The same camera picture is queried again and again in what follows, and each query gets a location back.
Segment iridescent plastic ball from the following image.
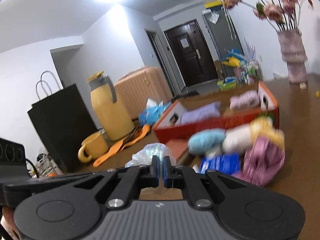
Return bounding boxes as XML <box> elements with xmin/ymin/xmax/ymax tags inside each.
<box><xmin>125</xmin><ymin>142</ymin><xmax>176</xmax><ymax>167</ymax></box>

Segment light blue plush toy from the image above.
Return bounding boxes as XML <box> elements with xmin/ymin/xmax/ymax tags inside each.
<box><xmin>188</xmin><ymin>128</ymin><xmax>226</xmax><ymax>155</ymax></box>

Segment blue tissue pack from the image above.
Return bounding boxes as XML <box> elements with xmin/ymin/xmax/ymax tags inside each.
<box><xmin>199</xmin><ymin>153</ymin><xmax>241</xmax><ymax>175</ymax></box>

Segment white fluffy plush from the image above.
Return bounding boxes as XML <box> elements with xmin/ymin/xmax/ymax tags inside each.
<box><xmin>221</xmin><ymin>124</ymin><xmax>253</xmax><ymax>155</ymax></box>

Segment pink satin cloth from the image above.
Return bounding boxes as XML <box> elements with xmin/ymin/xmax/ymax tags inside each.
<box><xmin>232</xmin><ymin>136</ymin><xmax>285</xmax><ymax>186</ymax></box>

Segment red orange cardboard box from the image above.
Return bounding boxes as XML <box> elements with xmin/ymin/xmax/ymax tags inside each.
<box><xmin>152</xmin><ymin>81</ymin><xmax>279</xmax><ymax>144</ymax></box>

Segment yellow fluffy plush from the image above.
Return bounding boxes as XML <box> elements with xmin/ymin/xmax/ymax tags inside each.
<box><xmin>249</xmin><ymin>116</ymin><xmax>285</xmax><ymax>150</ymax></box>

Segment orange shoehorn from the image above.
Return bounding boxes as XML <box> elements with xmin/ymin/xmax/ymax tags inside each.
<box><xmin>93</xmin><ymin>124</ymin><xmax>151</xmax><ymax>167</ymax></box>

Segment blue tissue bag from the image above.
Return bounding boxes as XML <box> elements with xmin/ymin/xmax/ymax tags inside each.
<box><xmin>138</xmin><ymin>98</ymin><xmax>171</xmax><ymax>126</ymax></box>

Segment black paper bag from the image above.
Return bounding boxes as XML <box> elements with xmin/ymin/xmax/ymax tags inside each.
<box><xmin>28</xmin><ymin>84</ymin><xmax>98</xmax><ymax>173</ymax></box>

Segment yellow mug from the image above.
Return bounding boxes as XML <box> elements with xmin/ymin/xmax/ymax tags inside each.
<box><xmin>78</xmin><ymin>132</ymin><xmax>108</xmax><ymax>163</ymax></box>

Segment yellow thermos jug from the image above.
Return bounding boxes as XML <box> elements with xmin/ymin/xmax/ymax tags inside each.
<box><xmin>87</xmin><ymin>70</ymin><xmax>135</xmax><ymax>141</ymax></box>

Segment lavender knitted pouch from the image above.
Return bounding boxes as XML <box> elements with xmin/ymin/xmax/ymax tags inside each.
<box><xmin>181</xmin><ymin>101</ymin><xmax>221</xmax><ymax>125</ymax></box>

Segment pink fuzzy cloth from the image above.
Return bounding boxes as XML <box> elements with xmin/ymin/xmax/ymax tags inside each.
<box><xmin>229</xmin><ymin>90</ymin><xmax>260</xmax><ymax>111</ymax></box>

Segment dark brown door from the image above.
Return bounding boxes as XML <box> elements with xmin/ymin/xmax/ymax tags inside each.
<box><xmin>164</xmin><ymin>20</ymin><xmax>219</xmax><ymax>87</ymax></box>

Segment grey refrigerator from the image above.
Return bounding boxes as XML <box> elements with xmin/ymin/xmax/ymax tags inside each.
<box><xmin>202</xmin><ymin>6</ymin><xmax>245</xmax><ymax>63</ymax></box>

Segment yellow crumbs on table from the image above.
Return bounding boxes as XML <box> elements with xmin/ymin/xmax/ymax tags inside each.
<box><xmin>299</xmin><ymin>82</ymin><xmax>320</xmax><ymax>98</ymax></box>

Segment pink textured vase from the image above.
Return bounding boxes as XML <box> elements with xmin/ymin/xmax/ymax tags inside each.
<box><xmin>277</xmin><ymin>30</ymin><xmax>308</xmax><ymax>84</ymax></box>

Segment cluttered wire rack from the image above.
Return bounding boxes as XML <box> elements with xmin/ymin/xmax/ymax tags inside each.
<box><xmin>217</xmin><ymin>40</ymin><xmax>263</xmax><ymax>91</ymax></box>

